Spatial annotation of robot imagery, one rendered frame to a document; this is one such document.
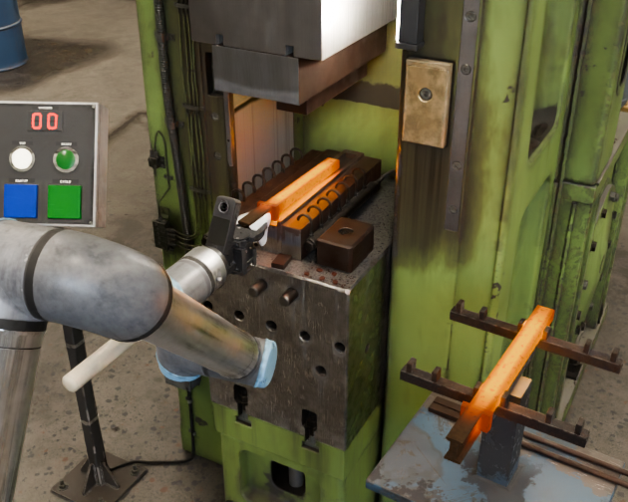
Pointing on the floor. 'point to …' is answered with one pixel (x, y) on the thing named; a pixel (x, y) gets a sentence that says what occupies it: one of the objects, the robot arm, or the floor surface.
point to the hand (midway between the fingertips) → (262, 212)
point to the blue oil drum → (0, 37)
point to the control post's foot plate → (79, 482)
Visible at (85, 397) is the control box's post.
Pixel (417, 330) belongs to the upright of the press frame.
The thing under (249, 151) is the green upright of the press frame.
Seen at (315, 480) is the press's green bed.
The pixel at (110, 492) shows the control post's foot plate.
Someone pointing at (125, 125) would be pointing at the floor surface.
